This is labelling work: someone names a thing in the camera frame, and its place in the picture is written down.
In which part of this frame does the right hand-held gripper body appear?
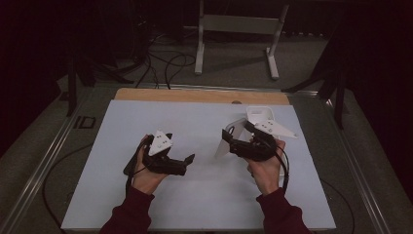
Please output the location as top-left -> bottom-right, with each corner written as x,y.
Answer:
229,119 -> 298,163

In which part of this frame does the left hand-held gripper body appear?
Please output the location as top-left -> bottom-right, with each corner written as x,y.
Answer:
143,130 -> 188,176

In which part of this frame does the iridescent phone case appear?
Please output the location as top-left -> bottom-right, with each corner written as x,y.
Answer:
214,118 -> 247,160

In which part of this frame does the person's right hand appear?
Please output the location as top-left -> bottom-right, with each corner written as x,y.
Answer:
246,137 -> 286,197

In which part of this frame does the person's left hand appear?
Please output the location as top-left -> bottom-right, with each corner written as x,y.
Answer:
131,135 -> 170,196

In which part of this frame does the white table mat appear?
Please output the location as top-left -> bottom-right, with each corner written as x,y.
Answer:
60,98 -> 337,232

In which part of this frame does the black tripod stand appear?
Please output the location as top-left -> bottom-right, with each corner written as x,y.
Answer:
66,48 -> 134,117
282,19 -> 350,131

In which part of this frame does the white metal desk stand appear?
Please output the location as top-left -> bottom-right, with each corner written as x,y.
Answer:
194,0 -> 290,81

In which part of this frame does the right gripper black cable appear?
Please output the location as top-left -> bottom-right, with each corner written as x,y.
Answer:
274,144 -> 291,195

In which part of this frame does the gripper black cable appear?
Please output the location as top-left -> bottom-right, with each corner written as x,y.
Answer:
274,144 -> 291,195
124,136 -> 154,200

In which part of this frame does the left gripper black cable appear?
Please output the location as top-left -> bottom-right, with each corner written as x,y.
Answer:
124,136 -> 154,200

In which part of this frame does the black floor cable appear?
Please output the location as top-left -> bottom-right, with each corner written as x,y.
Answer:
42,142 -> 94,229
164,53 -> 197,91
320,178 -> 356,234

